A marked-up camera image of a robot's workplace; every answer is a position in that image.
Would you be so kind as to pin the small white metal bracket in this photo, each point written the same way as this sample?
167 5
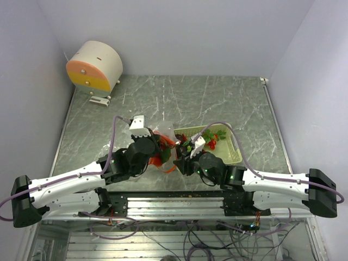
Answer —
99 101

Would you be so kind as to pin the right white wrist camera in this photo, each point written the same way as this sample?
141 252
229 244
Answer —
198 143

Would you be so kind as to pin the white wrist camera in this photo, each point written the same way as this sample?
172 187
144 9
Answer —
198 143
138 127

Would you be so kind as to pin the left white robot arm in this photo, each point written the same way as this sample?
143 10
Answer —
81 190

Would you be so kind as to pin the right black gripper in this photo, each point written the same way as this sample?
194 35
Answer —
184 163

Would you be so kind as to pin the red cherry bunch with leaves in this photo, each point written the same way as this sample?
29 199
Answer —
165 145

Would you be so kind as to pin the round pastel drawer cabinet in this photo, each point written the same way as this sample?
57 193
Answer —
95 69

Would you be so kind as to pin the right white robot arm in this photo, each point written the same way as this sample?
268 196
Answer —
313 191

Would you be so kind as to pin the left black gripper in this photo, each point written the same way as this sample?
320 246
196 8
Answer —
152 138

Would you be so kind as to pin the white corner clip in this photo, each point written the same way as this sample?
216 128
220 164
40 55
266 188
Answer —
265 80

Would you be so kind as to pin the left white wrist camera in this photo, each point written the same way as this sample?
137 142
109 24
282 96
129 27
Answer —
138 127

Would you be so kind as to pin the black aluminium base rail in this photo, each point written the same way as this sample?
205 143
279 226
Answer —
155 205

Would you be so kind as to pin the clear zip bag orange zipper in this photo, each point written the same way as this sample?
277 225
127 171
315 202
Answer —
164 128

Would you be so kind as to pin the cream plastic basket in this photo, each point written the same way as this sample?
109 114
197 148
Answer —
226 148

